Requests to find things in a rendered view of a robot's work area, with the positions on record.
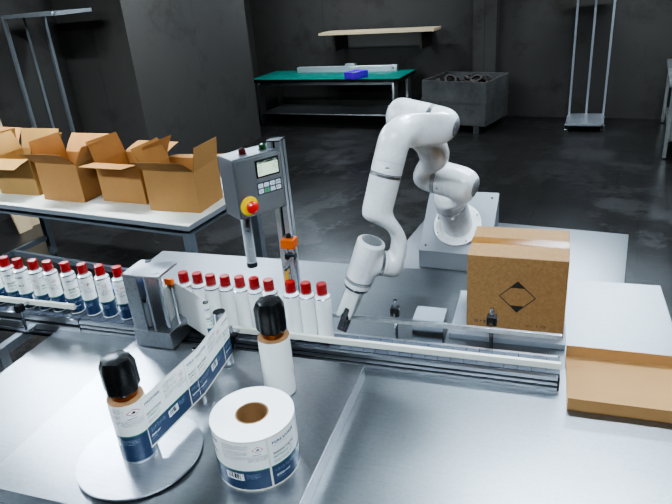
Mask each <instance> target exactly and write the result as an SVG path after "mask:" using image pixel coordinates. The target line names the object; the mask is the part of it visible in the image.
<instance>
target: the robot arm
mask: <svg viewBox="0 0 672 504"><path fill-rule="evenodd" d="M385 115H386V123H387V124H386V125H385V126H384V127H383V128H382V130H381V132H380V134H379V137H378V140H377V144H376V148H375V152H374V156H373V161H372V165H371V170H370V174H369V179H368V183H367V188H366V193H365V197H364V202H363V206H362V215H363V217H364V218H365V219H366V220H368V221H370V222H372V223H375V224H377V225H379V226H381V227H383V228H384V229H385V230H387V231H388V233H389V234H390V237H391V245H390V249H389V250H388V251H384V249H385V243H384V242H383V241H382V240H381V239H380V238H378V237H376V236H374V235H369V234H363V235H360V236H359V237H358V238H357V241H356V244H355V247H354V251H353V254H352V257H351V260H350V263H349V266H348V269H347V273H346V276H345V279H344V282H345V287H346V290H345V292H344V294H343V297H342V300H341V303H340V305H339V308H338V311H337V313H336V314H337V316H340V315H341V314H342V316H341V318H340V321H339V324H338V327H337V329H338V330H340V331H343V332H345V333H346V332H347V330H348V328H349V325H350V322H351V319H352V317H353V315H354V313H355V312H356V310H357V308H358V306H359V304H360V301H361V299H362V296H363V294H365V293H367V292H368V291H369V290H370V289H371V286H372V283H373V280H374V278H375V277H376V276H385V277H397V276H398V275H399V274H400V273H401V271H402V268H403V264H404V260H405V256H406V251H407V239H406V236H405V233H404V231H403V229H402V227H401V226H400V224H399V223H398V221H397V220H396V218H395V217H394V214H393V208H394V204H395V200H396V196H397V192H398V189H399V185H400V181H401V177H402V173H403V169H404V165H405V161H406V157H407V153H408V150H409V148H413V149H414V150H415V151H416V152H417V154H418V156H419V159H420V161H419V162H418V164H417V166H416V168H415V170H414V172H413V180H414V183H415V184H416V186H417V187H419V188H420V189H422V190H424V191H427V192H430V193H433V194H434V204H435V207H436V210H437V213H438V214H437V216H436V218H435V221H434V231H435V234H436V236H437V237H438V239H439V240H440V241H441V242H443V243H445V244H447V245H450V246H463V245H466V244H468V243H470V242H471V241H472V238H473V236H474V234H475V231H476V228H477V226H482V222H481V217H480V215H479V213H478V211H477V210H476V209H475V208H473V207H472V206H470V205H468V202H469V201H471V200H472V199H473V197H474V196H475V194H476V192H477V191H478V188H479V185H480V180H479V177H478V175H477V174H476V172H475V171H473V170H472V169H470V168H467V167H465V166H461V165H458V164H454V163H450V162H448V160H449V148H448V144H447V142H448V141H450V140H451V139H453V138H454V136H455V135H456V134H457V132H458V130H459V127H460V120H459V117H458V115H457V113H456V112H455V111H453V110H452V109H450V108H448V107H444V106H440V105H436V104H432V103H427V102H423V101H419V100H414V99H410V98H398V99H395V100H394V101H393V102H392V103H391V104H390V105H389V106H388V109H387V111H386V114H385Z"/></svg>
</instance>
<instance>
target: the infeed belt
mask: <svg viewBox="0 0 672 504"><path fill-rule="evenodd" d="M118 312H119V315H118V316H117V317H115V318H112V319H106V318H104V314H103V311H102V313H101V314H100V315H98V316H95V317H88V316H87V313H86V314H85V315H84V316H82V317H81V318H80V319H82V320H91V321H100V322H108V323H117V324H125V325H134V323H133V319H132V320H130V321H123V320H122V319H121V315H120V311H119V310H118ZM334 337H341V338H350V339H359V340H368V341H377V342H386V343H395V344H404V345H413V346H422V347H431V348H440V349H449V350H458V351H467V352H476V353H485V354H495V355H504V356H513V357H522V358H531V359H540V360H549V361H558V362H560V358H557V357H548V356H547V357H546V356H538V355H533V357H532V355H529V354H520V353H519V356H518V353H511V352H506V354H505V352H501V351H493V352H492V350H483V349H480V350H479V349H474V348H467V350H466V348H465V347H455V346H446V345H442V346H441V345H437V344H428V343H419V342H409V341H400V340H391V339H381V338H373V337H370V338H369V337H363V336H354V335H345V334H335V333H334ZM238 338H245V339H253V340H257V336H256V335H252V334H241V333H238ZM380 340H381V341H380ZM392 341H393V342H392ZM404 342H405V343H404ZM290 343H291V344H296V345H305V346H313V347H322V348H330V349H339V350H347V351H356V352H364V353H373V354H381V355H390V356H399V357H407V358H416V359H424V360H433V361H441V362H450V363H458V364H467V365H475V366H484V367H493V368H501V369H510V370H518V371H527V372H535V373H544V374H552V375H560V370H558V369H549V368H540V367H532V366H523V365H514V364H505V363H497V362H488V361H479V360H470V359H462V358H453V357H444V356H435V355H427V354H418V353H409V352H400V351H392V350H383V349H374V348H365V347H357V346H348V345H339V344H330V343H329V344H323V343H320V342H306V341H304V340H299V341H291V340H290ZM416 343H417V344H416ZM428 345H429V346H428ZM453 348H454V349H453Z"/></svg>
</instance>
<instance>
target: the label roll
mask: <svg viewBox="0 0 672 504"><path fill-rule="evenodd" d="M209 424H210V429H211V434H212V439H213V444H214V449H215V453H216V458H217V463H218V468H219V472H220V475H221V477H222V479H223V480H224V481H225V482H226V483H227V484H228V485H229V486H231V487H233V488H235V489H238V490H243V491H261V490H266V489H269V488H272V487H275V486H277V485H279V484H281V483H282V482H284V481H285V480H287V479H288V478H289V477H290V476H291V475H292V474H293V473H294V472H295V470H296V469H297V467H298V465H299V462H300V447H299V440H298V432H297V425H296V417H295V410H294V404H293V401H292V399H291V398H290V397H289V395H287V394H286V393H285V392H283V391H281V390H279V389H276V388H272V387H265V386H256V387H249V388H244V389H241V390H238V391H235V392H233V393H231V394H229V395H227V396H226V397H224V398H223V399H221V400H220V401H219V402H218V403H217V404H216V405H215V406H214V408H213V409H212V411H211V413H210V417H209Z"/></svg>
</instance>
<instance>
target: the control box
mask: <svg viewBox="0 0 672 504"><path fill-rule="evenodd" d="M258 149H259V147H258V145H257V146H253V147H249V148H245V150H246V153H247V156H244V157H239V156H238V154H239V153H238V150H237V151H233V152H229V153H225V154H221V155H218V162H219V168H220V175H221V181H222V187H223V193H224V199H225V205H226V211H227V213H228V214H230V215H232V216H234V217H235V218H237V219H239V220H243V219H246V218H249V217H252V216H255V215H258V214H262V213H265V212H268V211H271V210H274V209H277V208H280V207H284V206H285V205H286V200H285V192H284V184H283V175H282V167H281V158H280V151H278V149H275V148H272V149H267V150H266V151H263V152H260V151H258ZM275 155H278V160H279V169H280V173H277V174H273V175H270V176H266V177H262V178H259V179H257V177H256V169H255V162H254V161H256V160H260V159H264V158H268V157H272V156H275ZM278 177H281V179H282V188H283V189H280V190H277V191H273V192H270V193H267V194H263V195H260V196H258V190H257V183H261V182H264V181H268V180H271V179H275V178H278ZM251 201H255V202H257V203H258V205H259V209H258V211H257V212H256V213H255V214H251V213H249V212H248V211H247V204H248V203H249V202H251Z"/></svg>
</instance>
